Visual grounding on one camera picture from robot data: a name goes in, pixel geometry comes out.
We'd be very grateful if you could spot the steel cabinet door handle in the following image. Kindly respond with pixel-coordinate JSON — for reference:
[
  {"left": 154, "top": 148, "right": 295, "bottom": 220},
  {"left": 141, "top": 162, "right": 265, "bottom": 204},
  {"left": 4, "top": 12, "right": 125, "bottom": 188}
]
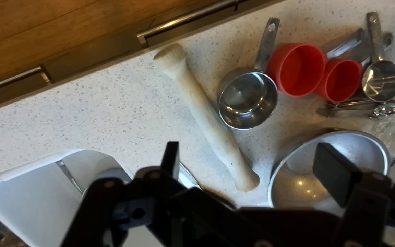
[
  {"left": 0, "top": 65, "right": 54, "bottom": 111},
  {"left": 136, "top": 0, "right": 255, "bottom": 48}
]

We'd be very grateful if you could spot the white sink basin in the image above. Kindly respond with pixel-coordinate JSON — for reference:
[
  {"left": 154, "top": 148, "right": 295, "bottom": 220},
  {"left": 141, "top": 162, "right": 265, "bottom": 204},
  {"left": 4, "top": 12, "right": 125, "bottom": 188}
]
[{"left": 0, "top": 147, "right": 133, "bottom": 247}]

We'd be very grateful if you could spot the dark kitchen base cabinet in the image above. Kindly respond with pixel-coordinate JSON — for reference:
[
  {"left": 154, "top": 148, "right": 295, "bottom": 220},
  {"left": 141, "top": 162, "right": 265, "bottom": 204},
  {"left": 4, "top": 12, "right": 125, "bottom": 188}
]
[{"left": 0, "top": 0, "right": 287, "bottom": 117}]

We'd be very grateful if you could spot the large red measuring cup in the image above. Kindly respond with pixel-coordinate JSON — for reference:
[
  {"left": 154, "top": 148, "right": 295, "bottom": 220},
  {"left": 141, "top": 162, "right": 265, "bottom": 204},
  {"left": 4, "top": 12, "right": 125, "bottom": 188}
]
[{"left": 265, "top": 26, "right": 366, "bottom": 99}]

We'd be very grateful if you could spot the small steel measuring cup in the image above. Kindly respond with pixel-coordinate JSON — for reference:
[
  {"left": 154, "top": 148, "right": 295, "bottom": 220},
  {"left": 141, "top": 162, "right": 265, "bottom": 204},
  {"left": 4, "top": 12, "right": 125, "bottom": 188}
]
[{"left": 360, "top": 10, "right": 395, "bottom": 103}]

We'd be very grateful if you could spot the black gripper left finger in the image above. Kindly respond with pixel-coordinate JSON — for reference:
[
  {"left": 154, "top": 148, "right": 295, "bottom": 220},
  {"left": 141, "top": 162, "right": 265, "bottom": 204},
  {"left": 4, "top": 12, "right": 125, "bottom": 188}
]
[{"left": 61, "top": 140, "right": 183, "bottom": 247}]

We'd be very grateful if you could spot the large steel measuring cup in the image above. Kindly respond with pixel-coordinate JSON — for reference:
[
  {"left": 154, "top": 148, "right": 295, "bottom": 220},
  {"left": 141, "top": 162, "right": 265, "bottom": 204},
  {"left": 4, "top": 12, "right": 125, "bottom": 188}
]
[{"left": 216, "top": 16, "right": 283, "bottom": 132}]

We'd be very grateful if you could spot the small red measuring cup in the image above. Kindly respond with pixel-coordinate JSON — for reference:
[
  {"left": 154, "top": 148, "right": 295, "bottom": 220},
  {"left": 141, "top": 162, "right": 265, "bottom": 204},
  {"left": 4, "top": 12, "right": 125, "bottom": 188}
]
[{"left": 316, "top": 32, "right": 394, "bottom": 104}]

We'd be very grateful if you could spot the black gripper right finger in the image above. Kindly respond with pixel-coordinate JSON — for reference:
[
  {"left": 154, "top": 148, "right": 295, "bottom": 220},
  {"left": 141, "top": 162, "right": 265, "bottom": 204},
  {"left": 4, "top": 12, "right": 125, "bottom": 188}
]
[{"left": 312, "top": 141, "right": 394, "bottom": 247}]

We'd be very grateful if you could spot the metallic dishpan bowl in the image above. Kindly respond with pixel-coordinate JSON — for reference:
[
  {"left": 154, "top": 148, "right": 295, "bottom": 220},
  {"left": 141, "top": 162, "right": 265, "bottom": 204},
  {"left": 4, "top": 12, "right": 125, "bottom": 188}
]
[{"left": 268, "top": 128, "right": 394, "bottom": 217}]

